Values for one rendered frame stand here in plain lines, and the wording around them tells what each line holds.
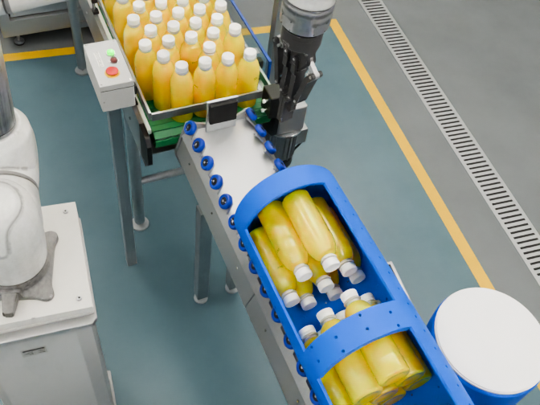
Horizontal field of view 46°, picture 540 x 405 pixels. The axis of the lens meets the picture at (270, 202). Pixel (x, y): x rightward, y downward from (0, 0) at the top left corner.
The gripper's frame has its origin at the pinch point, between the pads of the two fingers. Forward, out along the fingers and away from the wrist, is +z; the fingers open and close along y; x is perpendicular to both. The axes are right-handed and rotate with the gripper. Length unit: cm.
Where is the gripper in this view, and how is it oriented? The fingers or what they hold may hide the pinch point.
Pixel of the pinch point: (286, 105)
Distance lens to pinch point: 128.6
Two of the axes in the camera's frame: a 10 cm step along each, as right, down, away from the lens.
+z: -1.3, 5.9, 8.0
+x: 8.1, -4.0, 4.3
